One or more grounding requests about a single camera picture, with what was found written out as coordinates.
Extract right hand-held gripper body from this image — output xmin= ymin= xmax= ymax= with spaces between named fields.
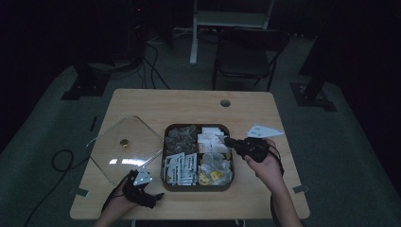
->
xmin=235 ymin=124 xmax=285 ymax=164

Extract black stand base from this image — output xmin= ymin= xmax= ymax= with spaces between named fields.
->
xmin=61 ymin=61 xmax=112 ymax=101
xmin=289 ymin=37 xmax=338 ymax=113

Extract pile of dark tea bags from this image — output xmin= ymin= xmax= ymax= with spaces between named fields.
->
xmin=165 ymin=125 xmax=198 ymax=156

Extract person's left hand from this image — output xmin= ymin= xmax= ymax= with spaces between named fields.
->
xmin=102 ymin=183 xmax=140 ymax=218

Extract pile of clear yellow-tag bags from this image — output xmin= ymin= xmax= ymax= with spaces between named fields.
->
xmin=198 ymin=152 xmax=234 ymax=186

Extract person's right hand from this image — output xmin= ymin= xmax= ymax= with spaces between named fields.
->
xmin=245 ymin=138 xmax=285 ymax=193

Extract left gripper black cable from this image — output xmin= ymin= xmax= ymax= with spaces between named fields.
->
xmin=101 ymin=171 xmax=131 ymax=213

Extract grey tape mark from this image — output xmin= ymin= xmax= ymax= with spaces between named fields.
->
xmin=70 ymin=187 xmax=90 ymax=198
xmin=291 ymin=184 xmax=310 ymax=194

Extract clear glass lid gold knob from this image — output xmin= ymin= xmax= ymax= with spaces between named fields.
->
xmin=86 ymin=114 xmax=165 ymax=186

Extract stack of white printed sachets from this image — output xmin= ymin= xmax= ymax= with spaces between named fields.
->
xmin=164 ymin=152 xmax=199 ymax=186

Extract dark equipment tower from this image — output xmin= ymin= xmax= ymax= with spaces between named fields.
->
xmin=127 ymin=0 xmax=148 ymax=62

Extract white desk frame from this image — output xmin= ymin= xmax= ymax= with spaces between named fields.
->
xmin=188 ymin=0 xmax=276 ymax=66

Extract stack of white packets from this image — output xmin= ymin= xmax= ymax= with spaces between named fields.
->
xmin=197 ymin=127 xmax=231 ymax=154

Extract black looped floor cable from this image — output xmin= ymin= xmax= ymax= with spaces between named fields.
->
xmin=23 ymin=148 xmax=91 ymax=227

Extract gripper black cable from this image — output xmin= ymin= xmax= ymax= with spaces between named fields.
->
xmin=268 ymin=145 xmax=286 ymax=227
xmin=101 ymin=171 xmax=131 ymax=213

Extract white floor cable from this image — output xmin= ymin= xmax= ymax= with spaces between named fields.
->
xmin=146 ymin=27 xmax=194 ymax=44

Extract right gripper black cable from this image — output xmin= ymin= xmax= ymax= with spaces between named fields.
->
xmin=268 ymin=145 xmax=286 ymax=227

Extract black folding chair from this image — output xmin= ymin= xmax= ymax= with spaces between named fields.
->
xmin=212 ymin=27 xmax=290 ymax=93

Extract black floor cables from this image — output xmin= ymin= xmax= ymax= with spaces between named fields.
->
xmin=138 ymin=41 xmax=172 ymax=90

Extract dark square compartment box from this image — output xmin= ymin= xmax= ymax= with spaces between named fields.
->
xmin=161 ymin=123 xmax=235 ymax=193

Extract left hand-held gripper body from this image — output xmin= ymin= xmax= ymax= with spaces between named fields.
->
xmin=122 ymin=169 xmax=159 ymax=209

